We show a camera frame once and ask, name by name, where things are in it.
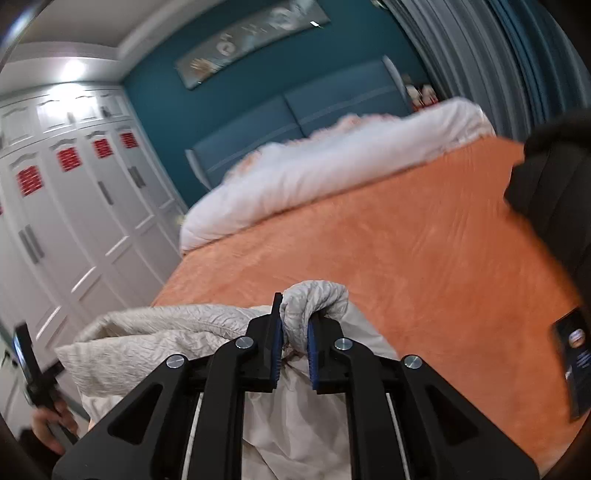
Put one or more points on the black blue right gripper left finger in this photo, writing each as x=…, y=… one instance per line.
x=185, y=419

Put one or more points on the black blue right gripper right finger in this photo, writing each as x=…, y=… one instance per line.
x=405, y=420

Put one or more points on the cream crinkled puffer jacket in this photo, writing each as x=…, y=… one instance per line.
x=291, y=433

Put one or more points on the person's left hand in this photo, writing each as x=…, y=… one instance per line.
x=45, y=420

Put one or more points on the white panelled wardrobe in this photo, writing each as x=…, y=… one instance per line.
x=89, y=218

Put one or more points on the orange velvet bed cover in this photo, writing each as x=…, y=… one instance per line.
x=440, y=265

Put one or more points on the black smartphone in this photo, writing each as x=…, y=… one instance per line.
x=571, y=335

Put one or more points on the black puffer garment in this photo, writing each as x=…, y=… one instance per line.
x=551, y=189

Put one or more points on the pale pink rolled duvet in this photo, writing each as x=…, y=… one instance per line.
x=354, y=151

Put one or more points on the small bedside figurines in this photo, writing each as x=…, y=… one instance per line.
x=421, y=95

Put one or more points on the teal upholstered headboard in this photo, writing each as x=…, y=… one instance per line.
x=374, y=87

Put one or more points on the grey blue curtain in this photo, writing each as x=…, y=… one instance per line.
x=510, y=57

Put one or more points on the framed wall picture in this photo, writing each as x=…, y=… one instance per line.
x=269, y=25

